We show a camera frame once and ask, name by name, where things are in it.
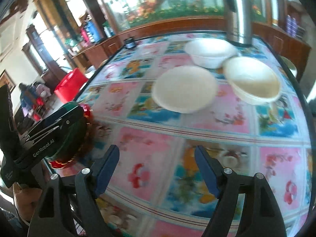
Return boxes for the purple spray cans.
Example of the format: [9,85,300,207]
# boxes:
[286,15,298,37]

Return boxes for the pink thermos jug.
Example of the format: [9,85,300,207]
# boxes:
[80,28,90,45]

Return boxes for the seated person in blue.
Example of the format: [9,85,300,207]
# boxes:
[19,83,41,117]

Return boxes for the stainless steel thermos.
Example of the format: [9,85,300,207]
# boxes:
[223,0,253,47]

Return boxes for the cream plastic bowl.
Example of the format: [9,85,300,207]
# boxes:
[222,56,282,105]

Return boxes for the red gift bag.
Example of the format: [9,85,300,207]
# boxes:
[54,69,88,104]

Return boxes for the fruit pattern tablecloth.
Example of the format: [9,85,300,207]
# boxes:
[42,33,312,237]

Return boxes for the green plastic basin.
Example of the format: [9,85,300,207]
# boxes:
[45,116,87,163]

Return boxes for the operator left hand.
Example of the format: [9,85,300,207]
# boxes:
[13,183,42,221]

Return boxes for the blue thermos jug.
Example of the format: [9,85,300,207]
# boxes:
[86,21,101,43]

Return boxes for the wooden cabinet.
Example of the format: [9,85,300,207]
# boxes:
[73,16,311,80]

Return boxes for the red glass plate with sticker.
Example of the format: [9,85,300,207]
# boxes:
[46,101,93,169]

